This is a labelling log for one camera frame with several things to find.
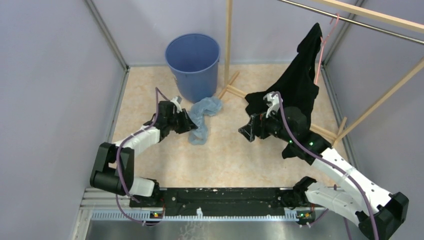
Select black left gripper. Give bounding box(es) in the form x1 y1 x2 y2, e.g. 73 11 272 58
167 107 198 134

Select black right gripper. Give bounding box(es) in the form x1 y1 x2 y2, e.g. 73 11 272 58
238 104 295 144

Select light blue trash bag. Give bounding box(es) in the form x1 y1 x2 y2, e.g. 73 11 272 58
188 96 223 145

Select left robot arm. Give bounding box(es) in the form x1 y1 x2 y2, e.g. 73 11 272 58
89 100 197 207

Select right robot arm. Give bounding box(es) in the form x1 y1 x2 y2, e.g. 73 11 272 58
238 107 409 240

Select blue plastic trash bin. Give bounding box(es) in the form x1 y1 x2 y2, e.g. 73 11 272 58
164 33 221 103

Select black hanging garment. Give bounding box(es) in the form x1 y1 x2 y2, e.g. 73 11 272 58
245 23 331 164

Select pink clothes hanger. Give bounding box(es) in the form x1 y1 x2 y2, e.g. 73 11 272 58
313 12 340 86

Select metal hanging rod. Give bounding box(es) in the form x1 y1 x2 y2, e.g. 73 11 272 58
279 0 424 45

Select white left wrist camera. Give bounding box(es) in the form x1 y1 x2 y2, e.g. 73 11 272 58
170 95 183 113

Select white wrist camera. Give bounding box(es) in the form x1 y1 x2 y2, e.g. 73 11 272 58
263 91 281 118
170 95 183 113

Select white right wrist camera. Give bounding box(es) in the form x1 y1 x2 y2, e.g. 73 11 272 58
263 91 281 118

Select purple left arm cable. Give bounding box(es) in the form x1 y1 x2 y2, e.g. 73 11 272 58
114 87 170 227

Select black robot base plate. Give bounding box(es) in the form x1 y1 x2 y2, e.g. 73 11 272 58
129 187 327 218

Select white slotted cable duct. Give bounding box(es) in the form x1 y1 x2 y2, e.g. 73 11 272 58
91 208 299 222

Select wooden clothes rack frame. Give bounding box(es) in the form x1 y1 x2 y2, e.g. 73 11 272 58
231 0 424 149

